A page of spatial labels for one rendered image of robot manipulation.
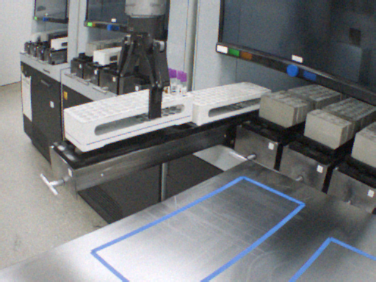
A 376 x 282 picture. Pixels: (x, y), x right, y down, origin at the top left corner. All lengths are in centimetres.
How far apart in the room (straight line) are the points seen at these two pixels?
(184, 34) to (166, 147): 47
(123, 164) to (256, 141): 34
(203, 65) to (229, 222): 68
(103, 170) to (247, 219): 33
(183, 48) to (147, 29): 45
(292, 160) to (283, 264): 43
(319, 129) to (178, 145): 35
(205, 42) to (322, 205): 67
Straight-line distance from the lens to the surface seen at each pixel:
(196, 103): 96
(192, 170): 118
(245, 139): 99
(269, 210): 64
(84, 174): 78
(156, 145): 86
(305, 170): 90
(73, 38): 197
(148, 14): 80
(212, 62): 116
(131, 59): 87
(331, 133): 93
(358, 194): 85
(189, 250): 54
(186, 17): 123
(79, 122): 76
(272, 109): 101
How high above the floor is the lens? 116
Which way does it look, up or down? 24 degrees down
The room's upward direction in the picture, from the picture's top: 4 degrees clockwise
